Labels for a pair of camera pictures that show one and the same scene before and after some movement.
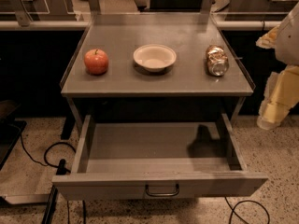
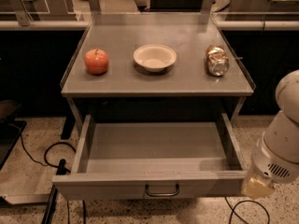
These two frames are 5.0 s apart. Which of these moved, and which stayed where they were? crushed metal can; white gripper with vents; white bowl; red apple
Moved: white gripper with vents
Stayed: red apple; white bowl; crushed metal can
